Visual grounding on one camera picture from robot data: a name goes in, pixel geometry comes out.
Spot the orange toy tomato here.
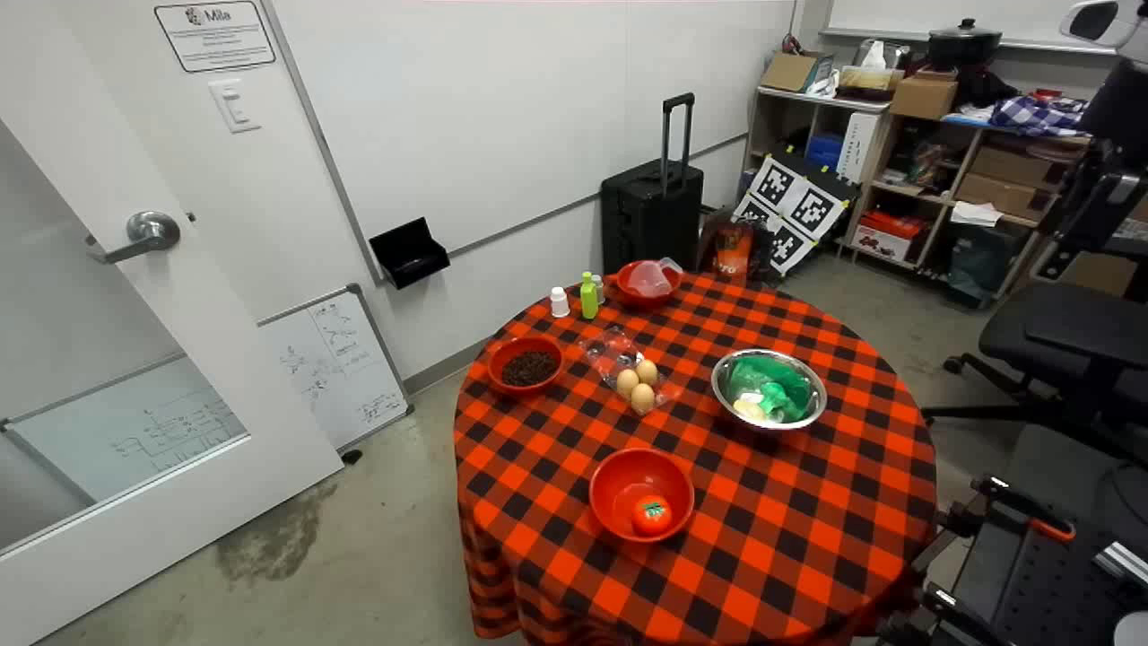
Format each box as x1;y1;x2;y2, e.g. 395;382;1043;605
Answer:
633;495;676;534

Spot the clear egg carton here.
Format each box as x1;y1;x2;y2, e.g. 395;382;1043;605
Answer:
585;325;681;416

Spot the red black plaid tablecloth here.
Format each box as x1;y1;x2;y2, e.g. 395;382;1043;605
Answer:
454;277;938;646

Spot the wooden storage shelf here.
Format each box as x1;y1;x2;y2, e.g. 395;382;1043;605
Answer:
746;52;1086;306

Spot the fiducial marker board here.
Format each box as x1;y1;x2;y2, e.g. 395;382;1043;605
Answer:
732;155;858;277

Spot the red bowl with plastic bag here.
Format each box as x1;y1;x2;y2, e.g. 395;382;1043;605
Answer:
612;259;681;309

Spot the small whiteboard on floor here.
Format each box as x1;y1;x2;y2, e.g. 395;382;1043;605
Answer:
264;282;408;449

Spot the silver door handle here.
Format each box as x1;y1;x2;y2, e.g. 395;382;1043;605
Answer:
87;211;181;266

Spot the door notice sign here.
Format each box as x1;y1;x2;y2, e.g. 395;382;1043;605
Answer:
156;0;276;74

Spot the white door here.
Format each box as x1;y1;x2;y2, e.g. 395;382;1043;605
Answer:
0;0;341;646

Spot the black office chair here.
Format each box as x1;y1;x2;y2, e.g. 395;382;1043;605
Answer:
926;52;1148;462

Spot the red bowl with tomato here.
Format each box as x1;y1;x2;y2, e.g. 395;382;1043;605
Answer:
589;449;695;545

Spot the green plastic bottle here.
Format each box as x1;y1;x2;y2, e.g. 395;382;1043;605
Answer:
577;272;604;324

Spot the black rolling suitcase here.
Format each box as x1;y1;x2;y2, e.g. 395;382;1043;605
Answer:
601;94;703;272

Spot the small white bottle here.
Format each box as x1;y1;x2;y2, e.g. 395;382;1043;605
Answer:
549;287;572;319

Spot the beige egg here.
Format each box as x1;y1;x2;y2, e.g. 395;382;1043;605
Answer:
735;398;769;421

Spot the silver metal basin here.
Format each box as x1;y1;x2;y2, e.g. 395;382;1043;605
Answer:
712;346;828;435

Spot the red bowl with dark contents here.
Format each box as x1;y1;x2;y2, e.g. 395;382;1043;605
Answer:
488;336;564;395

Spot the green toy broccoli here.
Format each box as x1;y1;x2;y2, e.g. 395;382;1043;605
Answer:
728;355;811;424

